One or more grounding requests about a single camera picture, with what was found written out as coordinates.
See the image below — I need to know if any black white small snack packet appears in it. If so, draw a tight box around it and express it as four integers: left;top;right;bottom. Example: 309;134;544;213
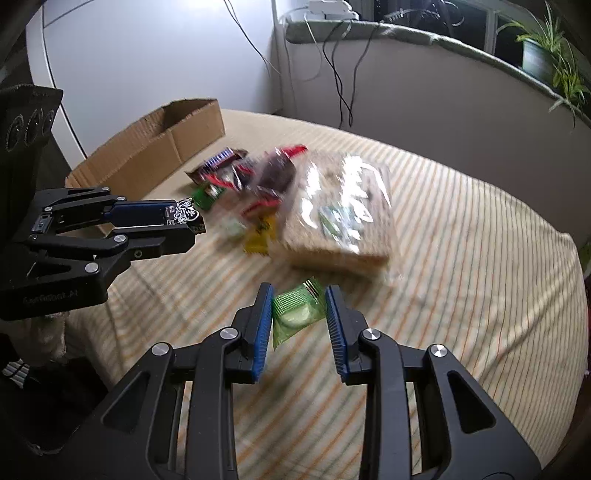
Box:
164;198;206;235

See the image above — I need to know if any green candy wrapper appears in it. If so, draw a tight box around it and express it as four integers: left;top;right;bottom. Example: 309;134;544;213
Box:
191;182;225;212

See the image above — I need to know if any Snickers bar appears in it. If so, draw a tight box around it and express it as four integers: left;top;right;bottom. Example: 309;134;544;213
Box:
185;147;249;185

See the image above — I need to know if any yellow snack packet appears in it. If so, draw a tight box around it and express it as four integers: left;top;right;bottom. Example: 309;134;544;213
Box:
242;213;277;256

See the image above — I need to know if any green clear jelly packet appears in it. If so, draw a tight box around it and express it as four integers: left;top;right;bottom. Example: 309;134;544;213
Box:
273;277;327;349

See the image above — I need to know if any red clear dark snack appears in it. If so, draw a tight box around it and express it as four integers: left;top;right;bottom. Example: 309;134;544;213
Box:
240;144;308;215

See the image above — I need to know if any bread sandwich pack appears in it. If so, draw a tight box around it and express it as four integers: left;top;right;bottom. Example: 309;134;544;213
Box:
274;150;401;284

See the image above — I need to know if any red clear round pastry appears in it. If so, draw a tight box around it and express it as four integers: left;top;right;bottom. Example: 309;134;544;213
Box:
205;161;254;192

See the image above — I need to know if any brown cardboard box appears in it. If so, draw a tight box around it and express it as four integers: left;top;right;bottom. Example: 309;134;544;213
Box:
65;99;225;200

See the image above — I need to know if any white cabinet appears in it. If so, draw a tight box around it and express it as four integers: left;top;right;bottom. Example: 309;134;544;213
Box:
26;1;280;167

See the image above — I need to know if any grey window sill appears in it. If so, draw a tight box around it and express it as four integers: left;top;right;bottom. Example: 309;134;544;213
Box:
284;19;591;116

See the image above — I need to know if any white power strip box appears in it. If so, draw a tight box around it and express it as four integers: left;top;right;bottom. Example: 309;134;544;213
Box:
304;0;360;21

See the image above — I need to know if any potted spider plant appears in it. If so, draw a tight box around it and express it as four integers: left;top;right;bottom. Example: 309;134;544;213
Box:
496;1;590;126

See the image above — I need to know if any white hanging cable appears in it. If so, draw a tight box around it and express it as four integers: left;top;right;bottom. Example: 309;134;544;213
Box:
223;0;325;116

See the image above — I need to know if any black hanging cable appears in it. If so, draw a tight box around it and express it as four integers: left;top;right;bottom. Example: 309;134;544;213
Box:
321;20;385;131

